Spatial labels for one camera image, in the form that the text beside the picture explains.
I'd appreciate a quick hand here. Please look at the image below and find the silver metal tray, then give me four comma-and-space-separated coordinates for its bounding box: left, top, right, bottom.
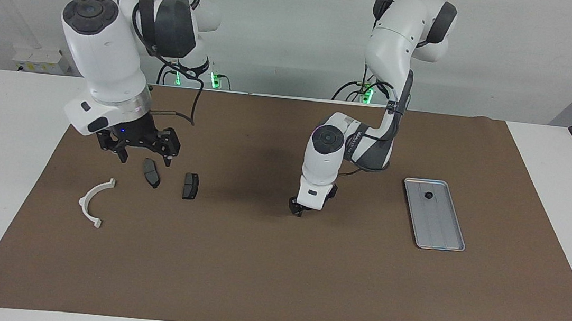
397, 177, 472, 253

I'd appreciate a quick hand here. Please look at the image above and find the long grey brake pad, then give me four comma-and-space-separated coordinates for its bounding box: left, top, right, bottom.
141, 158, 163, 189

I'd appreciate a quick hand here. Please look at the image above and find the short grey brake pad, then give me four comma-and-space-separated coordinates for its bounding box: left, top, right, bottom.
181, 172, 200, 201

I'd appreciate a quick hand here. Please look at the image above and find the brown table mat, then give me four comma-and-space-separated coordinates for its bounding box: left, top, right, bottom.
0, 67, 572, 321

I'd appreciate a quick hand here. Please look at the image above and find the white box with yellow label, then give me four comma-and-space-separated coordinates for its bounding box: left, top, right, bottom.
11, 44, 71, 76

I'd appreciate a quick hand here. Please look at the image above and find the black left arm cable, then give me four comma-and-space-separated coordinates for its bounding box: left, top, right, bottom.
339, 63, 416, 184

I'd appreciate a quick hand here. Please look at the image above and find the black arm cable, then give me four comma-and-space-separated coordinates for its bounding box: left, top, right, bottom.
110, 0, 214, 126
339, 63, 416, 184

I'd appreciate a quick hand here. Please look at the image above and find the white semicircular bracket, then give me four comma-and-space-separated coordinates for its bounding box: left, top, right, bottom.
76, 175, 116, 230

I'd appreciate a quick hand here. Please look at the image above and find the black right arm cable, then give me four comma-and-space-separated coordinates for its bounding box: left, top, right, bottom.
110, 0, 214, 126

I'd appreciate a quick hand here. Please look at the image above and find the black base cable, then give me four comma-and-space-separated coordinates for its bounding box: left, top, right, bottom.
332, 78, 374, 105

